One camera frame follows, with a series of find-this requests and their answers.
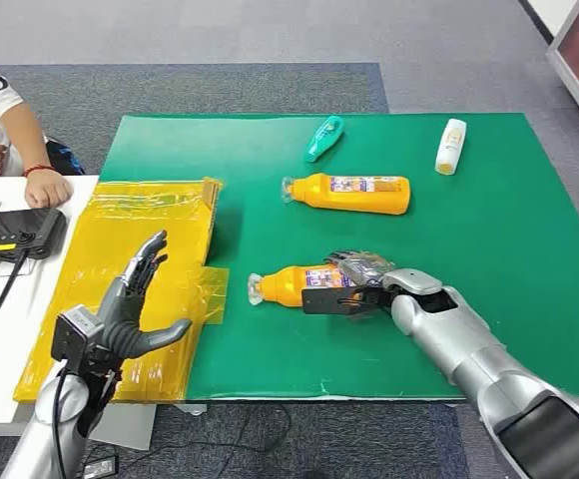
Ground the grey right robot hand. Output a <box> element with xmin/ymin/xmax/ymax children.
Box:
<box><xmin>326</xmin><ymin>249</ymin><xmax>397</xmax><ymax>286</ymax></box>

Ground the orange Tide detergent bottle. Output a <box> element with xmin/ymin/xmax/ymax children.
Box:
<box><xmin>247</xmin><ymin>262</ymin><xmax>366</xmax><ymax>312</ymax></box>
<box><xmin>281</xmin><ymin>173</ymin><xmax>412</xmax><ymax>217</ymax></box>

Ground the teal plastic bottle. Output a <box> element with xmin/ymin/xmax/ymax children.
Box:
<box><xmin>304</xmin><ymin>115</ymin><xmax>345</xmax><ymax>164</ymax></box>

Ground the white plastic bottle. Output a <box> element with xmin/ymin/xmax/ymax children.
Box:
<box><xmin>434</xmin><ymin>118</ymin><xmax>467</xmax><ymax>177</ymax></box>

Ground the green table mat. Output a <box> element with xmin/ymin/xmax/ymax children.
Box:
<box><xmin>98</xmin><ymin>112</ymin><xmax>579</xmax><ymax>403</ymax></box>

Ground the grey flat board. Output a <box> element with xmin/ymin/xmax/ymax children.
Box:
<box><xmin>88</xmin><ymin>401</ymin><xmax>157</xmax><ymax>452</ymax></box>

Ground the yellow film wrapped cardboard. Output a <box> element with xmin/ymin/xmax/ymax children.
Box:
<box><xmin>12</xmin><ymin>177</ymin><xmax>229</xmax><ymax>404</ymax></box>

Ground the black power adapter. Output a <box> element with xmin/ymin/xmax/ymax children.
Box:
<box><xmin>80</xmin><ymin>454</ymin><xmax>120</xmax><ymax>479</ymax></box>

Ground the blue black bag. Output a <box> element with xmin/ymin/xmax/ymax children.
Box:
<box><xmin>45</xmin><ymin>137</ymin><xmax>85</xmax><ymax>177</ymax></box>

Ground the person's left hand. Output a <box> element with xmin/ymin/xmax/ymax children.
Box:
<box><xmin>24</xmin><ymin>168</ymin><xmax>74</xmax><ymax>211</ymax></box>

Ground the black device with antenna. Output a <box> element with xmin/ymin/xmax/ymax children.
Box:
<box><xmin>0</xmin><ymin>208</ymin><xmax>67</xmax><ymax>310</ymax></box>

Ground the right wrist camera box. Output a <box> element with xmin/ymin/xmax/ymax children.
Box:
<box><xmin>302</xmin><ymin>283</ymin><xmax>373</xmax><ymax>316</ymax></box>

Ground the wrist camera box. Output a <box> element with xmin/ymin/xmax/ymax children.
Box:
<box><xmin>51</xmin><ymin>304</ymin><xmax>106</xmax><ymax>371</ymax></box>
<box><xmin>302</xmin><ymin>283</ymin><xmax>373</xmax><ymax>316</ymax></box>

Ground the black floor cable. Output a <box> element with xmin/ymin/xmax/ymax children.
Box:
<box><xmin>115</xmin><ymin>404</ymin><xmax>293</xmax><ymax>479</ymax></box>

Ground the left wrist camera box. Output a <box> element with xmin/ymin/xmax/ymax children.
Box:
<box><xmin>51</xmin><ymin>304</ymin><xmax>106</xmax><ymax>371</ymax></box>

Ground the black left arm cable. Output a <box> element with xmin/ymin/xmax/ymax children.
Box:
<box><xmin>51</xmin><ymin>366</ymin><xmax>72</xmax><ymax>479</ymax></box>

